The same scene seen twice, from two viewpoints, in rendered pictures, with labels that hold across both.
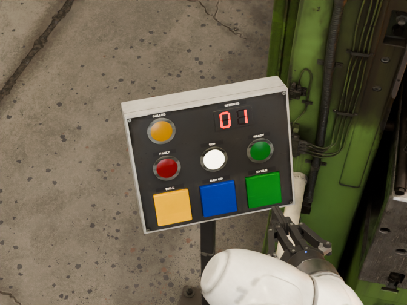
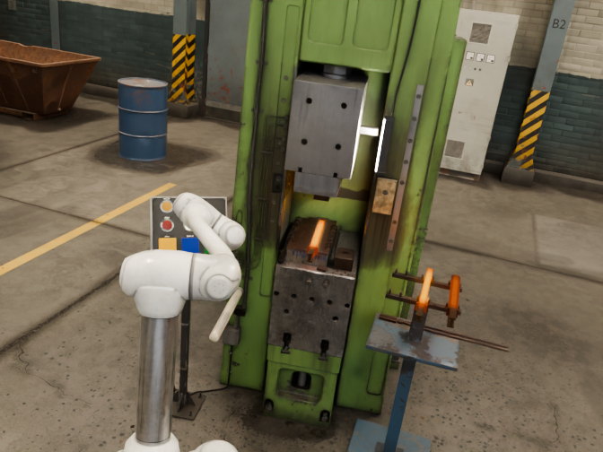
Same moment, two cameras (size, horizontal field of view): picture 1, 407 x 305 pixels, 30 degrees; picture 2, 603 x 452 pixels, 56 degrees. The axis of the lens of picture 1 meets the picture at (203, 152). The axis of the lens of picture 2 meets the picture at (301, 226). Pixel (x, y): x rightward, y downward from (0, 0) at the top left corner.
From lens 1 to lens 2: 154 cm
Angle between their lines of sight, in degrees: 33
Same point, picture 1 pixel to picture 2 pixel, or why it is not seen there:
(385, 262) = (280, 324)
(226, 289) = (182, 198)
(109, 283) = (123, 386)
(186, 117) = not seen: hidden behind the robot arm
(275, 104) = (220, 204)
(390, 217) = (277, 281)
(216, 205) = (188, 248)
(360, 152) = (268, 267)
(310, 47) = (240, 196)
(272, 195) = not seen: hidden behind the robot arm
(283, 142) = not seen: hidden behind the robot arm
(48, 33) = (110, 280)
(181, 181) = (173, 233)
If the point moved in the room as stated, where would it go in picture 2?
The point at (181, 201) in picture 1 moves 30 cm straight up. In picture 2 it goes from (172, 243) to (173, 178)
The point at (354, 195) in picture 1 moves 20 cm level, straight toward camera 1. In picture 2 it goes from (267, 302) to (254, 321)
